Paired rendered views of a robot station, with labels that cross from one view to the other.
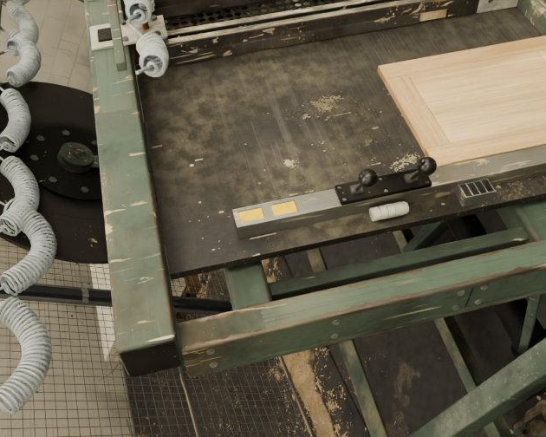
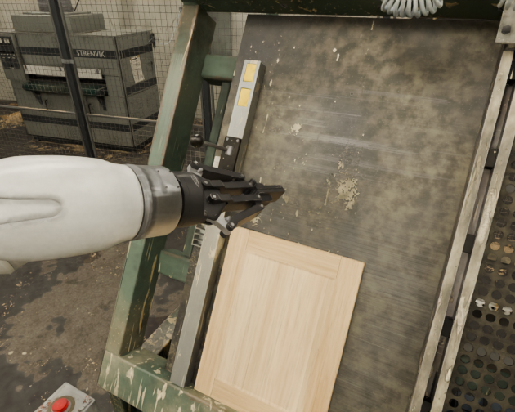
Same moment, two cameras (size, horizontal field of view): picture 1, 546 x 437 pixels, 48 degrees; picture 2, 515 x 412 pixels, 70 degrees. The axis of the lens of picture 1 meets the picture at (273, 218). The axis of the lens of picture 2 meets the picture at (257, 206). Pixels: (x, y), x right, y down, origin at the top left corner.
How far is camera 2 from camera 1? 138 cm
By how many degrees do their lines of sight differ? 62
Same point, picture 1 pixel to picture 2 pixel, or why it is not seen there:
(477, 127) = (249, 284)
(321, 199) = (237, 125)
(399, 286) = (159, 137)
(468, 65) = (318, 341)
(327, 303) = (169, 92)
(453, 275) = not seen: hidden behind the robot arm
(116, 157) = not seen: outside the picture
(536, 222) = (182, 264)
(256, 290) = (223, 71)
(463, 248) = not seen: hidden behind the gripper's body
